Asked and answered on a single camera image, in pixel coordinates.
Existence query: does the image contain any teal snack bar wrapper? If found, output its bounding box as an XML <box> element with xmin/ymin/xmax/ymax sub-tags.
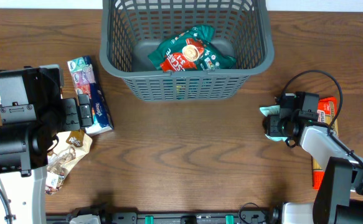
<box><xmin>259</xmin><ymin>105</ymin><xmax>286</xmax><ymax>142</ymax></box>

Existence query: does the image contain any orange spaghetti pack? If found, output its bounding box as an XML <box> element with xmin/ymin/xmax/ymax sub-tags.
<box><xmin>311</xmin><ymin>96</ymin><xmax>337</xmax><ymax>190</ymax></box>

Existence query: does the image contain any Kleenex tissue multipack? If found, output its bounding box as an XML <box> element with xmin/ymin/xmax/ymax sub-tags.
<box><xmin>67</xmin><ymin>56</ymin><xmax>113</xmax><ymax>136</ymax></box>

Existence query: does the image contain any green Nescafe coffee bag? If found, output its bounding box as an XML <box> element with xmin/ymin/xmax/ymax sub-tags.
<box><xmin>148</xmin><ymin>25</ymin><xmax>236</xmax><ymax>72</ymax></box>

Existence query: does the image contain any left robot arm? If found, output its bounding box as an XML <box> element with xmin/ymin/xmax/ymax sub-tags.
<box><xmin>0</xmin><ymin>64</ymin><xmax>93</xmax><ymax>223</ymax></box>

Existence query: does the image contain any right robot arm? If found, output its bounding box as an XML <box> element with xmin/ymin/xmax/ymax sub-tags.
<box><xmin>265</xmin><ymin>91</ymin><xmax>363</xmax><ymax>223</ymax></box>

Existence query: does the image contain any grey plastic basket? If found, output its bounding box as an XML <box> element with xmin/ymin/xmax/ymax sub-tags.
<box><xmin>100</xmin><ymin>0</ymin><xmax>275</xmax><ymax>101</ymax></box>

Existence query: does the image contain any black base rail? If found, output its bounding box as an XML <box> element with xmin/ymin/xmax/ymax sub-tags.
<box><xmin>47</xmin><ymin>202</ymin><xmax>281</xmax><ymax>224</ymax></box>

